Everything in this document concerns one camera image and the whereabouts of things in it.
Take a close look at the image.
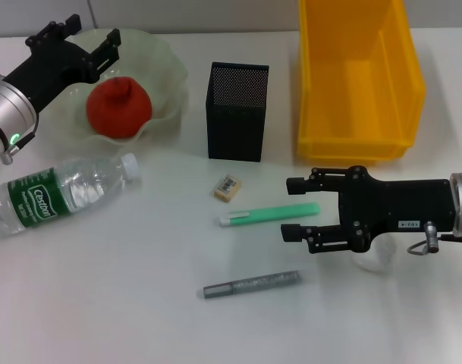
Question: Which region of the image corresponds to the red round fruit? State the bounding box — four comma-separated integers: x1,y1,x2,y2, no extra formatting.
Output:
86,75,154,140

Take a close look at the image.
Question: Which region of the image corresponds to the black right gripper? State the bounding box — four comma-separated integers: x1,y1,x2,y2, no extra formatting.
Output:
280,165,459,255

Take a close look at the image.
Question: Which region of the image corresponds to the pale green glass fruit plate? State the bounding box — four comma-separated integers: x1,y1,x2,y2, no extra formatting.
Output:
27,28,190,155

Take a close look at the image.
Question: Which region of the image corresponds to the gripper cable with plug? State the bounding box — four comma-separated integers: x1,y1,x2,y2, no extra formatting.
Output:
407,221,462,257
1,113,40,166

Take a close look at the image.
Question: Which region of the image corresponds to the grey glitter marker pen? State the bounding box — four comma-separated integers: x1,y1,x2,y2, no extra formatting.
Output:
203,269,303,301

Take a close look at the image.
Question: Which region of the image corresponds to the clear water bottle green label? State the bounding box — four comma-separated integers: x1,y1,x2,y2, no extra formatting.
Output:
0,152,143,239

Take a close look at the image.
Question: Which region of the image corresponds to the right gripper cable with plug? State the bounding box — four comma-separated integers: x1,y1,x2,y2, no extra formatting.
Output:
407,221,462,257

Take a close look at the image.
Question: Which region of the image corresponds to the black mesh pen holder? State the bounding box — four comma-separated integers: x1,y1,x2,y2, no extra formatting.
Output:
206,61,270,163

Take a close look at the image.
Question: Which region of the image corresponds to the yellow plastic bin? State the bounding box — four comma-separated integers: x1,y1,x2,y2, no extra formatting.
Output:
295,0,427,168

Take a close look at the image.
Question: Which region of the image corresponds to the left gripper cable with plug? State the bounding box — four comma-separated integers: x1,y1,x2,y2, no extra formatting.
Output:
1,113,40,166

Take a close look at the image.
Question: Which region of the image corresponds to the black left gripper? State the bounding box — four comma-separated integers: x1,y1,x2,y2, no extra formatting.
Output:
5,14,121,113

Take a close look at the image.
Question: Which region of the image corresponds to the white paper ball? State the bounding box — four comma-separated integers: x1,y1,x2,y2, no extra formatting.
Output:
351,238,397,274

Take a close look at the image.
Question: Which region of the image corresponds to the beige eraser with barcode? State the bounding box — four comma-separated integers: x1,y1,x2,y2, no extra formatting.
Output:
212,174,242,204

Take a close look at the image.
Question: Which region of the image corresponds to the green pen white tip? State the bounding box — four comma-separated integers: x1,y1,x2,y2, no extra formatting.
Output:
218,202,322,228

